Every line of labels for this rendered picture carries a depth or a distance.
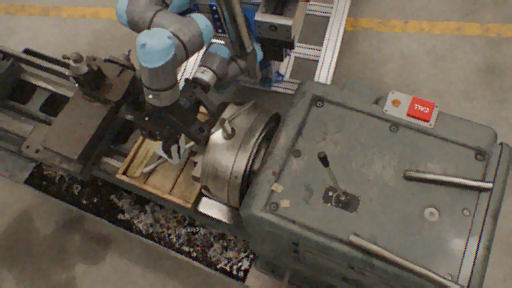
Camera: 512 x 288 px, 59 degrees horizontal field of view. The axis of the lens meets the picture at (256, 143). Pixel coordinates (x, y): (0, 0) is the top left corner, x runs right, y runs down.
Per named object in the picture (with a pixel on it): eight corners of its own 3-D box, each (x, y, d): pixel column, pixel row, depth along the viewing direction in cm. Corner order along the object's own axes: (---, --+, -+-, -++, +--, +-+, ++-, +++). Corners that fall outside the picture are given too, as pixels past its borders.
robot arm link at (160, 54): (184, 32, 90) (156, 52, 85) (188, 76, 98) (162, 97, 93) (154, 20, 93) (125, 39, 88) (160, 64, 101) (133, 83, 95)
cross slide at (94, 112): (142, 71, 174) (138, 63, 170) (81, 165, 158) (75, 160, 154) (106, 58, 179) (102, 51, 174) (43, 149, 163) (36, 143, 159)
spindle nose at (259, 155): (286, 145, 148) (281, 120, 129) (261, 204, 143) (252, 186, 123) (278, 142, 149) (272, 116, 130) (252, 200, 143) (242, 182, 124)
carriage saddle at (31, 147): (151, 80, 179) (147, 71, 174) (87, 181, 162) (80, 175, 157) (89, 58, 187) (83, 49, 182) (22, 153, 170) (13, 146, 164)
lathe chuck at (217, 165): (275, 131, 156) (266, 89, 127) (238, 215, 148) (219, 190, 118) (252, 122, 159) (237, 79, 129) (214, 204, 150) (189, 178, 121)
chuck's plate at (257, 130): (285, 134, 155) (277, 93, 126) (248, 219, 147) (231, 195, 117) (275, 131, 156) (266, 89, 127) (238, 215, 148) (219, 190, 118)
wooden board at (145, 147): (237, 125, 167) (236, 119, 164) (192, 211, 154) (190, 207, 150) (167, 99, 175) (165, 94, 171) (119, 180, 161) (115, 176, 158)
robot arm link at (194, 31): (176, 0, 101) (143, 21, 95) (217, 18, 98) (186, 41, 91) (177, 30, 107) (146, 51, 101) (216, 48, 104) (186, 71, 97)
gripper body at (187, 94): (172, 114, 148) (189, 86, 153) (194, 123, 146) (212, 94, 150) (165, 102, 141) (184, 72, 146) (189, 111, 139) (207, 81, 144)
